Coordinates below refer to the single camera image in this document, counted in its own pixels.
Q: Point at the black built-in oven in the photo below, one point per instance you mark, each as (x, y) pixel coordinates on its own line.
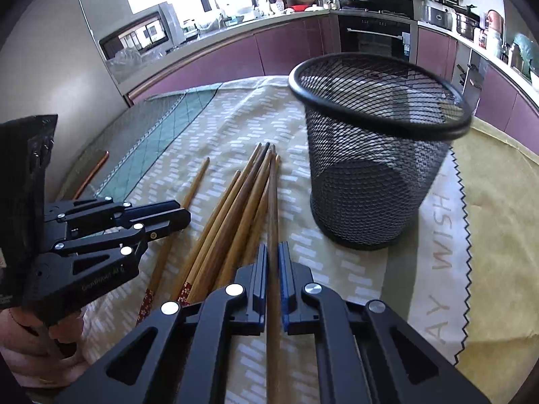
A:
(387, 28)

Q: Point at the smartphone with brown case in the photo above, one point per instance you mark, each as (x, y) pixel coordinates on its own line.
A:
(88, 171)

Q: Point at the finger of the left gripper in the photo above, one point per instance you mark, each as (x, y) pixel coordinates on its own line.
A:
(115, 237)
(90, 216)

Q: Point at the steel pot on counter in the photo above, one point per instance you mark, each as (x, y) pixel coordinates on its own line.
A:
(466, 25)

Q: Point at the black mesh utensil holder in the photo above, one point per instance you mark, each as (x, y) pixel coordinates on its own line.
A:
(378, 131)

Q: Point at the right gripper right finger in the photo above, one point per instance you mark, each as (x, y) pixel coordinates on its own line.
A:
(365, 353)

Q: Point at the person left hand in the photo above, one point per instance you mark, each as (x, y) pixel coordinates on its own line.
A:
(27, 356)

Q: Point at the yellow cloth mat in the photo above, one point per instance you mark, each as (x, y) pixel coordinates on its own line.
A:
(500, 179)

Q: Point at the wooden chopstick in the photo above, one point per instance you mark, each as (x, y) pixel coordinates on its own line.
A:
(261, 197)
(273, 317)
(238, 245)
(217, 251)
(153, 285)
(190, 267)

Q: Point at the silver microwave oven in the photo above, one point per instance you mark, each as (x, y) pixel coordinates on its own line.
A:
(155, 27)

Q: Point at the black wok on stove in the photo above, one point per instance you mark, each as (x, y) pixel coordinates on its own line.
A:
(358, 4)

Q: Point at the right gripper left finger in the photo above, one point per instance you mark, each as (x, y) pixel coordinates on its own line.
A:
(179, 353)

